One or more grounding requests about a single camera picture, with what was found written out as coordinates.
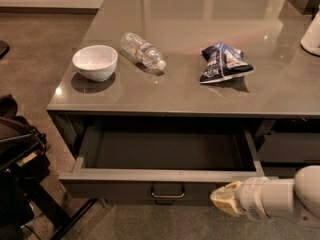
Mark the metal top drawer handle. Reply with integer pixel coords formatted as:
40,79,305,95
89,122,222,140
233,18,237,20
151,184,185,199

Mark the right top drawer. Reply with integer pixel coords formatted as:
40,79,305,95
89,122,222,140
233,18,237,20
258,132,320,163

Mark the white ceramic bowl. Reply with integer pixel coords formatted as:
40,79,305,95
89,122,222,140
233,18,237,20
72,45,118,82

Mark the clear plastic water bottle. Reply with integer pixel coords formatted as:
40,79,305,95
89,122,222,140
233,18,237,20
120,32,166,70

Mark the blue white chip bag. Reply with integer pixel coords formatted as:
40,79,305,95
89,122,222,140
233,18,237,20
200,43,254,84

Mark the grey cabinet counter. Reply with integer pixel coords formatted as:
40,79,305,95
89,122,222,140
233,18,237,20
48,0,320,177

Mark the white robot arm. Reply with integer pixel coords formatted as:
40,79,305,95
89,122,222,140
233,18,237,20
210,165,320,229

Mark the dark round object left edge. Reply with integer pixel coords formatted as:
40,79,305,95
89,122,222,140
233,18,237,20
0,40,9,59

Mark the grey top drawer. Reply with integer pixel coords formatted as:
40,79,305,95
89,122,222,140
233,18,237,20
59,117,263,204

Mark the white round object on counter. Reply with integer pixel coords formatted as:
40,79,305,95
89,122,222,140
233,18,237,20
301,10,320,56

